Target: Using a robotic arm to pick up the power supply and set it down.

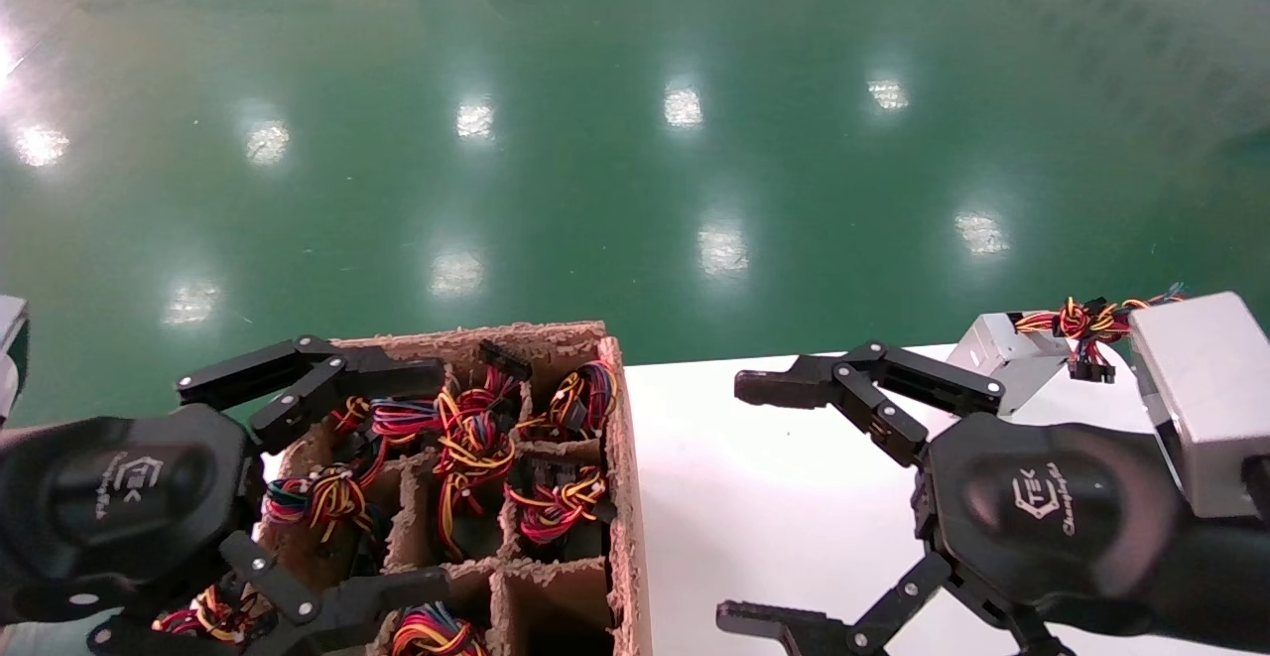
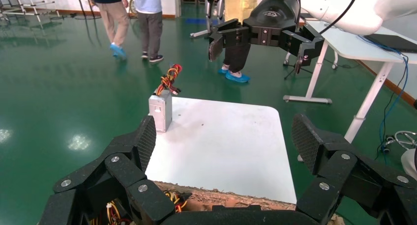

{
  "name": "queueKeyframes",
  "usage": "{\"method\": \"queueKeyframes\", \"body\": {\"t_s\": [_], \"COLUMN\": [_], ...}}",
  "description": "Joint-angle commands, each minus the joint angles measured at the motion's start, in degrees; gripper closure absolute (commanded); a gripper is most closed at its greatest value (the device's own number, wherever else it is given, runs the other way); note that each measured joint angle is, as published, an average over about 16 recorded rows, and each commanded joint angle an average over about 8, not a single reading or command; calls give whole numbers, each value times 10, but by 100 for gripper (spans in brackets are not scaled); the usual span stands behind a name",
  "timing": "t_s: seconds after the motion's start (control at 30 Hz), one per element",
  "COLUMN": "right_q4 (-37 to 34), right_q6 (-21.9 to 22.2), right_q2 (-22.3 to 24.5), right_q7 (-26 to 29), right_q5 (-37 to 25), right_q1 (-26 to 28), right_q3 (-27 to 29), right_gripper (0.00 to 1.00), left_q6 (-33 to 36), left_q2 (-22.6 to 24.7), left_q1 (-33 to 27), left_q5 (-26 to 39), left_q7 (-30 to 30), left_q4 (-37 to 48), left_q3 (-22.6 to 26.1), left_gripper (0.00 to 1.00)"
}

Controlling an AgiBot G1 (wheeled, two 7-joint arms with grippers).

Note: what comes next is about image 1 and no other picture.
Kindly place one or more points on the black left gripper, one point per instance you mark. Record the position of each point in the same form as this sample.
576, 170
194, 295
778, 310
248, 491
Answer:
119, 507

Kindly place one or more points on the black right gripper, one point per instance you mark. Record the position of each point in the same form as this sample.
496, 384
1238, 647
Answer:
1052, 517

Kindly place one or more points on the cardboard divider box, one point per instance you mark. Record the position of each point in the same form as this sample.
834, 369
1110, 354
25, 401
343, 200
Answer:
625, 497

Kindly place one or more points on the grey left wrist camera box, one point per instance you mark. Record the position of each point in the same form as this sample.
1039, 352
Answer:
10, 348

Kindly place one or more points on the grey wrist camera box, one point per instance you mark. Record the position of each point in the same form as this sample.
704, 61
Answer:
10, 348
1201, 388

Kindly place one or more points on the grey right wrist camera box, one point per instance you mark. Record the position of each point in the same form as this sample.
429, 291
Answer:
1201, 388

